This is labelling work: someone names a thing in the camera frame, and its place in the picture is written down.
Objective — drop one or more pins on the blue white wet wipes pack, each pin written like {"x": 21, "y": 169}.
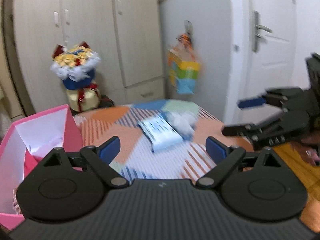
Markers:
{"x": 160, "y": 133}

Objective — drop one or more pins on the yellow flower bouquet blue wrap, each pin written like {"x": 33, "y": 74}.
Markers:
{"x": 76, "y": 68}

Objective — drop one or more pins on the beige wardrobe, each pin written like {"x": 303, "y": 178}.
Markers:
{"x": 124, "y": 33}

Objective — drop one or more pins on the pink cardboard storage box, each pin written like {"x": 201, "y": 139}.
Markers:
{"x": 34, "y": 131}

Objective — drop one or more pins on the black stool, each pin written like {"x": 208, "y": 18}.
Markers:
{"x": 105, "y": 102}

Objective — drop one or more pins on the person's right hand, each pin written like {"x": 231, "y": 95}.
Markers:
{"x": 304, "y": 149}

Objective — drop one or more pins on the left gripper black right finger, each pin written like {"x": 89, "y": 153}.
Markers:
{"x": 255, "y": 185}

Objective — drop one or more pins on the red envelope card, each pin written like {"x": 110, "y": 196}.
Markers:
{"x": 33, "y": 157}

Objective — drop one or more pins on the pink scrunchie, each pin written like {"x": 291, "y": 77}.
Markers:
{"x": 15, "y": 205}

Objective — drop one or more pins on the white door with handle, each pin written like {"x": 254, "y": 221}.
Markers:
{"x": 263, "y": 46}

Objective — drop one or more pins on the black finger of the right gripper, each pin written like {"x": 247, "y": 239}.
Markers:
{"x": 250, "y": 103}
{"x": 243, "y": 130}

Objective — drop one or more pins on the colourful checked table cloth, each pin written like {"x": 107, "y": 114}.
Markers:
{"x": 188, "y": 160}

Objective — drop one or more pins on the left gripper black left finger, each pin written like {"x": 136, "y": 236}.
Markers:
{"x": 66, "y": 186}

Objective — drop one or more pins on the white mesh bath pouf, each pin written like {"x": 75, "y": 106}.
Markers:
{"x": 184, "y": 123}

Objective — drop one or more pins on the colourful hanging gift bag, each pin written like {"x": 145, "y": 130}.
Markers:
{"x": 184, "y": 66}

